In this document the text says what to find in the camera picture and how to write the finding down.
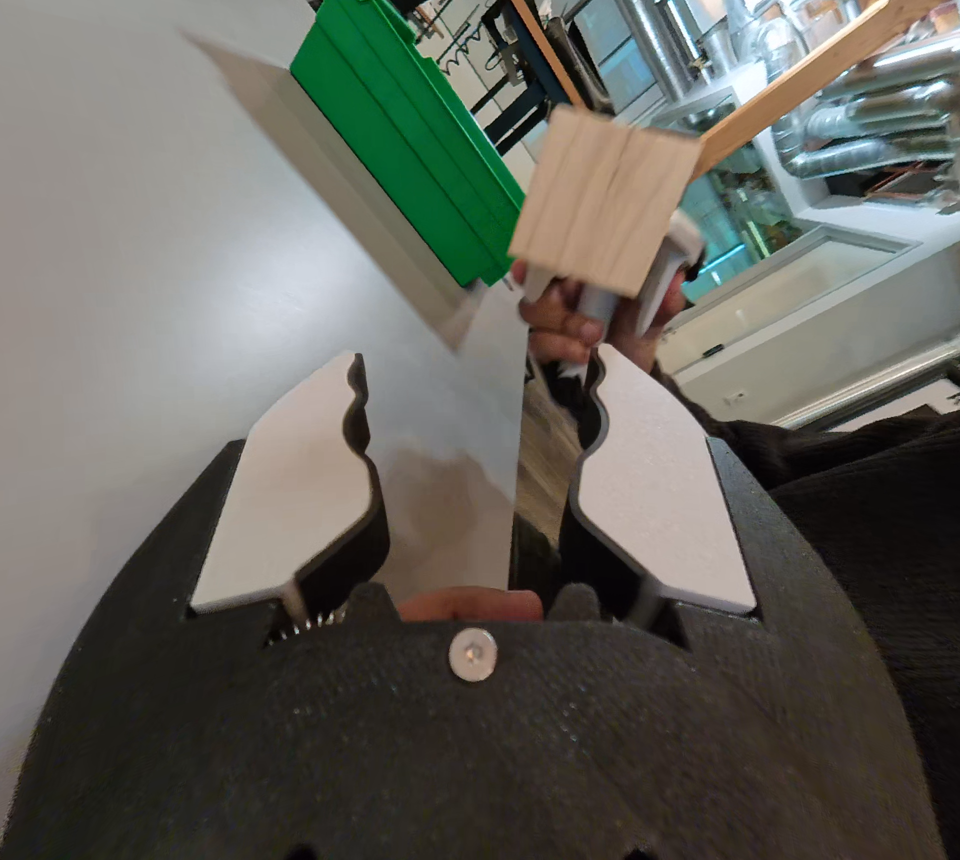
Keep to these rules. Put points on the grey desk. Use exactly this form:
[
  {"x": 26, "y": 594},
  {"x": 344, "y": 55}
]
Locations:
[{"x": 150, "y": 200}]

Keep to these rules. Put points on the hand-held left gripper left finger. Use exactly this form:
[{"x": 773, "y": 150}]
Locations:
[{"x": 300, "y": 493}]

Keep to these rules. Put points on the person's left hand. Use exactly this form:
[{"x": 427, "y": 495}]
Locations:
[{"x": 472, "y": 603}]

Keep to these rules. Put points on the large wooden cube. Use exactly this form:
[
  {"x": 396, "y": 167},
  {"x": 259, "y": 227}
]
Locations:
[{"x": 607, "y": 200}]

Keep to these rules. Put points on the person's right hand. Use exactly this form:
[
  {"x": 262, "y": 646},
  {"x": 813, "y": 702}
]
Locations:
[{"x": 562, "y": 320}]

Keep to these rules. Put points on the green plastic bin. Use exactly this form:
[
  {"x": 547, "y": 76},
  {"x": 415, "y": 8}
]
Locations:
[{"x": 390, "y": 125}]

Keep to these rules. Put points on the wooden ceiling beam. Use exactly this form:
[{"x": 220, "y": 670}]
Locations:
[{"x": 825, "y": 58}]

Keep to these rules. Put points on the silver ventilation ducts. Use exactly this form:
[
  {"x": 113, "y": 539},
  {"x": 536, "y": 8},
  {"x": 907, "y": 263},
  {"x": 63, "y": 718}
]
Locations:
[{"x": 862, "y": 125}]

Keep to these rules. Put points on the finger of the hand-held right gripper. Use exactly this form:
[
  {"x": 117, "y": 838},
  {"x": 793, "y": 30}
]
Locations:
[
  {"x": 675, "y": 253},
  {"x": 536, "y": 279}
]

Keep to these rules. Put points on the person's right forearm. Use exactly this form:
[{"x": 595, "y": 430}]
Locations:
[{"x": 825, "y": 448}]

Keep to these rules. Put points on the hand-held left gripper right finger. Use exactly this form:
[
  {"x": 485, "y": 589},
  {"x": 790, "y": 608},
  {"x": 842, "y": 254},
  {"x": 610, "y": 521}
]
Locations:
[{"x": 667, "y": 500}]

